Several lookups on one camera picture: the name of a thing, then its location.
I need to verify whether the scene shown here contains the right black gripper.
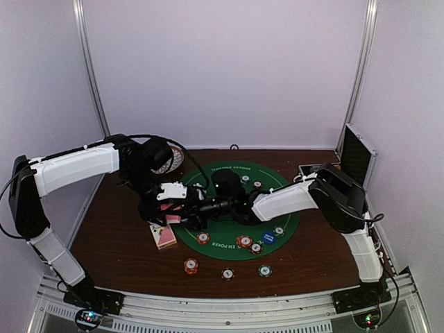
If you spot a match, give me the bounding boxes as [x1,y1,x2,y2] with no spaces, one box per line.
[166,191,234,231]

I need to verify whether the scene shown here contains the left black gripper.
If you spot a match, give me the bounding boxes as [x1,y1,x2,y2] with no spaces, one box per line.
[124,166,169,226]

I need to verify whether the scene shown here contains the red-backed card stack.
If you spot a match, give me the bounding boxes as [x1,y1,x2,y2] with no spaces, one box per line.
[160,203,182,215]

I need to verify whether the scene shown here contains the red tan 5 chip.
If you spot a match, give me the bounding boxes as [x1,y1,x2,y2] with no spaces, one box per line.
[196,232,210,245]

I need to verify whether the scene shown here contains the red-backed playing card deck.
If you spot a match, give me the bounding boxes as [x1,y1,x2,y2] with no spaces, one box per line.
[149,223,177,250]

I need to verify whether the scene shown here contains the red tan 5 chips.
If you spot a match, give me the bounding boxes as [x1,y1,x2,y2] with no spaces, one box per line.
[236,235,253,248]

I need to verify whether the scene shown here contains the red tan chip stack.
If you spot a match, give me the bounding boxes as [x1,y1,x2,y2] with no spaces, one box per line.
[184,258,199,275]

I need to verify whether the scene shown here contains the blue small blind button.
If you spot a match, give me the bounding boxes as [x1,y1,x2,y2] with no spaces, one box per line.
[261,231,277,245]

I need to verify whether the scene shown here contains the green 20 chip stack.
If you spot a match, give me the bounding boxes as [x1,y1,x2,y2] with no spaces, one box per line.
[257,265,273,278]

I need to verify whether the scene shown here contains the single red-backed playing card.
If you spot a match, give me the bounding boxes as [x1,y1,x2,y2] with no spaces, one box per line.
[166,215,181,225]

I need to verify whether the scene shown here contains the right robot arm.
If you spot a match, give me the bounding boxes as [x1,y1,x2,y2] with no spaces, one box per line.
[180,163,384,307]

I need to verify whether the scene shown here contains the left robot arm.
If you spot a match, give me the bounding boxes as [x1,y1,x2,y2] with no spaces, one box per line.
[6,134,187,308]

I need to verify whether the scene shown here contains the floral patterned saucer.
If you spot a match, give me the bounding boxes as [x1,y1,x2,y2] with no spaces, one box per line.
[153,146,185,175]

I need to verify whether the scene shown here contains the round green poker mat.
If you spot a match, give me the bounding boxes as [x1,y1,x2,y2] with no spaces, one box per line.
[172,161,300,261]

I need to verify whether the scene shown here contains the aluminium poker chip case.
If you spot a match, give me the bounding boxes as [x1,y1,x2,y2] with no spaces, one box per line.
[293,123,378,191]

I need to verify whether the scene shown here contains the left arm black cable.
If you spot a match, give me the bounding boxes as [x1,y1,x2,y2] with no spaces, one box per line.
[128,135,212,195]

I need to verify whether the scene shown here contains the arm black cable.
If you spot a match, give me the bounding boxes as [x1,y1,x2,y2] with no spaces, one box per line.
[364,212,386,230]
[128,135,212,195]

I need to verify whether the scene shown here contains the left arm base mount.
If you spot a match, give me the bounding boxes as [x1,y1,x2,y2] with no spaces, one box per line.
[63,289,124,332]

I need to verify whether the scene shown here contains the aluminium front rail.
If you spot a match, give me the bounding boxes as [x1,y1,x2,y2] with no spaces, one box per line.
[24,274,432,332]

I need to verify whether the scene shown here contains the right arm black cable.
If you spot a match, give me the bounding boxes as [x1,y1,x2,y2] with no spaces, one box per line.
[364,212,386,230]

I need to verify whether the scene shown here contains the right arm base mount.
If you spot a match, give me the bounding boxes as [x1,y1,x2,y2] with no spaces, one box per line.
[332,288,391,330]

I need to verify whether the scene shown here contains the left aluminium frame post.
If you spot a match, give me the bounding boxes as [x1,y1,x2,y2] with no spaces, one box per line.
[72,0,110,137]

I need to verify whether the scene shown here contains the aluminium frame post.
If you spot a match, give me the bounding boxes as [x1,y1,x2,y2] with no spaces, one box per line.
[335,0,378,156]
[72,0,110,137]

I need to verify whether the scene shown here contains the right aluminium frame post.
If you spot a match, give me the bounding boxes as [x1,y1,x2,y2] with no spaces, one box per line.
[335,0,378,156]

